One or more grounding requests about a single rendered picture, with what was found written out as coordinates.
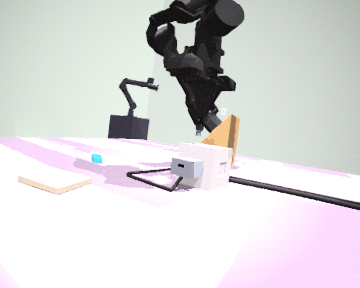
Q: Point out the small cyan block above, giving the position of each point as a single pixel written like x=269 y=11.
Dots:
x=96 y=158

